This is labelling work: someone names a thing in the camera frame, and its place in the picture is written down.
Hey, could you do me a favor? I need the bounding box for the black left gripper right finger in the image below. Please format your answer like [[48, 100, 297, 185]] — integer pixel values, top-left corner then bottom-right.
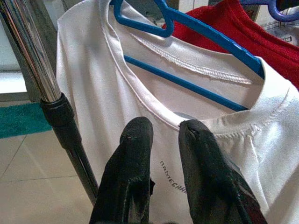
[[178, 119, 268, 224]]

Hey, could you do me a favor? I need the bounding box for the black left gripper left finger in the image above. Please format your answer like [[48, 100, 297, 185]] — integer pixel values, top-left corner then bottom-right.
[[90, 116, 156, 224]]

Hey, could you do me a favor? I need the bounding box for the white printed T-shirt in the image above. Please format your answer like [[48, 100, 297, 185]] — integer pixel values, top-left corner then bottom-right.
[[55, 0, 299, 224]]

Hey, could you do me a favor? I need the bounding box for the blue plastic hanger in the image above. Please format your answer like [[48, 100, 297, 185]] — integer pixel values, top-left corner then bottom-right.
[[109, 0, 266, 112]]

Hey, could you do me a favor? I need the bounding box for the purple plastic hanger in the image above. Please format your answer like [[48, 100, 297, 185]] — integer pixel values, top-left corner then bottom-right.
[[240, 0, 299, 23]]

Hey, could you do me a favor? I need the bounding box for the teal floor mat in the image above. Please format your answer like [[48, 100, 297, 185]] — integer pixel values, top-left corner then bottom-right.
[[0, 104, 53, 140]]

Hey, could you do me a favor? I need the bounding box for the white garment with grey print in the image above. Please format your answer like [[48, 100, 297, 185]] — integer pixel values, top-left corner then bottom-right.
[[256, 4, 299, 46]]

